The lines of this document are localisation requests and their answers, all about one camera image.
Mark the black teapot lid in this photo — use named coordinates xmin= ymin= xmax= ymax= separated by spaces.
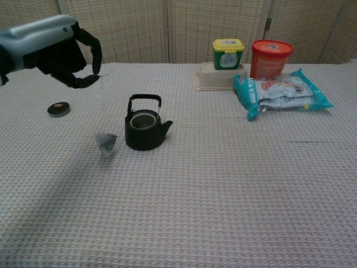
xmin=47 ymin=102 xmax=71 ymax=117

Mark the grey woven tablecloth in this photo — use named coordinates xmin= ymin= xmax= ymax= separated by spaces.
xmin=0 ymin=63 xmax=357 ymax=268

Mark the woven folding screen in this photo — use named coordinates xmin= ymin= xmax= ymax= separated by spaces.
xmin=0 ymin=0 xmax=357 ymax=69

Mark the black cast iron teapot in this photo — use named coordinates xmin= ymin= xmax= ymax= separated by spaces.
xmin=124 ymin=94 xmax=174 ymax=152

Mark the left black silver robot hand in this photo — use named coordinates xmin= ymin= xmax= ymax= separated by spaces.
xmin=0 ymin=14 xmax=103 ymax=89

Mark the beige lunch box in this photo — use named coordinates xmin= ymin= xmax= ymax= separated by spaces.
xmin=194 ymin=61 xmax=248 ymax=92

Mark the teal snack package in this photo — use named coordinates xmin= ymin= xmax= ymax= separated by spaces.
xmin=233 ymin=68 xmax=335 ymax=122

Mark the green container with yellow lid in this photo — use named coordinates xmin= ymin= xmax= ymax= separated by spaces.
xmin=212 ymin=38 xmax=245 ymax=71

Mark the red plastic tub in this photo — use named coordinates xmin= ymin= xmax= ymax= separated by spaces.
xmin=249 ymin=39 xmax=295 ymax=80

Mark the pyramid tea bag with string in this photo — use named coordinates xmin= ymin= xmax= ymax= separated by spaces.
xmin=94 ymin=71 xmax=118 ymax=158

